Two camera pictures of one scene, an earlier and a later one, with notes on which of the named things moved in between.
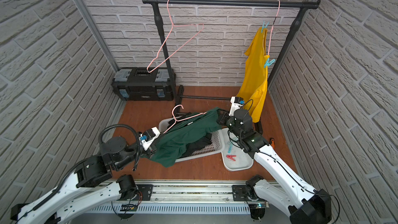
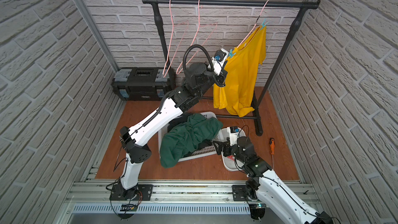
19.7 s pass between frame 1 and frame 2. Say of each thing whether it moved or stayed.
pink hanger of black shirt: moved
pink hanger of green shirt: moved
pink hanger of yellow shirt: moved
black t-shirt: moved
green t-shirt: stayed
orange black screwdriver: stayed
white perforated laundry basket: moved
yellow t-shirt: moved
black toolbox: stayed
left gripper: moved
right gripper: moved
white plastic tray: stayed
